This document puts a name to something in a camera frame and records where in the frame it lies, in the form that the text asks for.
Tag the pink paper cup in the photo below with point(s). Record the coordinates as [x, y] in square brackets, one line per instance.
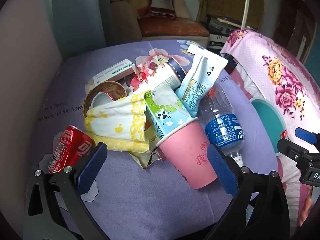
[185, 155]

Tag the brown leather seat cushion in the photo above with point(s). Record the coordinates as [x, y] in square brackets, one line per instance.
[172, 26]

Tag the white medicine box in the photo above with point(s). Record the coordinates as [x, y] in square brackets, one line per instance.
[112, 71]

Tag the clear bottle with blue label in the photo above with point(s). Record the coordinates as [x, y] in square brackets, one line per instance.
[222, 130]

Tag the teal plastic bin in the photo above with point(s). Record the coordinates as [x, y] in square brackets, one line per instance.
[267, 120]

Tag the olive green cloth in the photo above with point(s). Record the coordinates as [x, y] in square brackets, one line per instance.
[225, 0]

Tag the white pole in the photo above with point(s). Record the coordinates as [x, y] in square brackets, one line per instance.
[246, 5]

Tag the cream patterned cushion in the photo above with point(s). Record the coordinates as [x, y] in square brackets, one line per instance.
[138, 2]

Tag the yellow white tissue pack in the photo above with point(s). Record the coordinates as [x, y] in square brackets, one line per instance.
[112, 122]

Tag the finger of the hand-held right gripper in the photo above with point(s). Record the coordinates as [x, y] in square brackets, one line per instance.
[306, 135]
[292, 150]

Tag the light blue pouch packet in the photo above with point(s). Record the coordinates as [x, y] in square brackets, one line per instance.
[197, 85]

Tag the yellow foil snack wrapper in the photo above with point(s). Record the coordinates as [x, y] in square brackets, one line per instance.
[143, 158]

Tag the brown tape roll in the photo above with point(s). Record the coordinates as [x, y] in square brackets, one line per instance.
[110, 87]

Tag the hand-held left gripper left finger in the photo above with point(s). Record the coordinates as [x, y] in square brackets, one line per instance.
[92, 167]

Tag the beige sofa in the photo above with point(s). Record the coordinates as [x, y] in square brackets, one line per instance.
[122, 17]

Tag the pink floral blanket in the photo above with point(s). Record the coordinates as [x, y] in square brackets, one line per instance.
[275, 67]

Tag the red gift bag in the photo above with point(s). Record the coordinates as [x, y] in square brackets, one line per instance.
[161, 2]

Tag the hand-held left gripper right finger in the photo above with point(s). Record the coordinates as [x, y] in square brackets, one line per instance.
[220, 165]

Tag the red soda can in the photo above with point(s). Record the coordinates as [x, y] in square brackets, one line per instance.
[72, 145]

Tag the purple floral bedsheet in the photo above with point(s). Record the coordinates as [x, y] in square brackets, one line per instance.
[150, 205]

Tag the pink snack wrapper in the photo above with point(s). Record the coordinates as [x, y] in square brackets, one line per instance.
[140, 77]

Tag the white strawberry paper cup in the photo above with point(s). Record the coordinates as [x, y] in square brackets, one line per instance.
[162, 77]

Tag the black media player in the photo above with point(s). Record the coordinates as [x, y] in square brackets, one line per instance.
[217, 27]

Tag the cow print milk carton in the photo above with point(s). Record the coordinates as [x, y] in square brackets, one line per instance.
[162, 112]

